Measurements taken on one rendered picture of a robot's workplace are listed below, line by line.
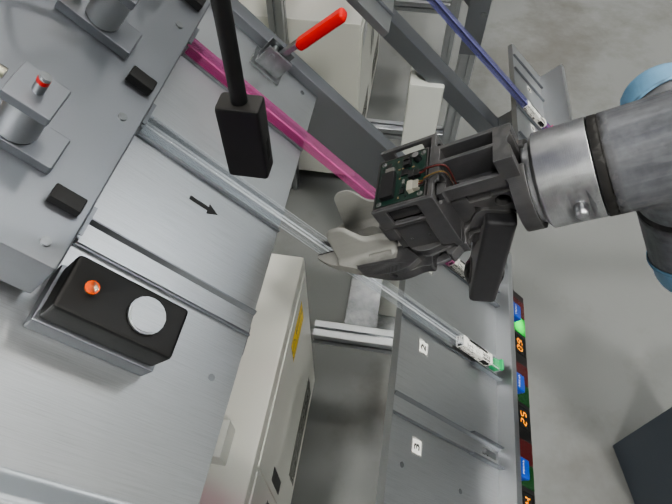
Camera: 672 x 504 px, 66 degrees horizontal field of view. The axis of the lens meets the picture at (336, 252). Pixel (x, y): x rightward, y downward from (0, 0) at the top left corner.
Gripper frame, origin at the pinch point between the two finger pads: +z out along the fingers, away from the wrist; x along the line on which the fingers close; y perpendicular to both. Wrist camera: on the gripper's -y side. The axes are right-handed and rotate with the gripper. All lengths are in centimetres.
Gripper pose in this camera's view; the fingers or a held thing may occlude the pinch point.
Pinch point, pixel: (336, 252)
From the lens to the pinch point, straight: 51.5
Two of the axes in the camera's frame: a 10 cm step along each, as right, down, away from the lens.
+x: -1.6, 8.0, -5.8
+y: -5.4, -5.6, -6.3
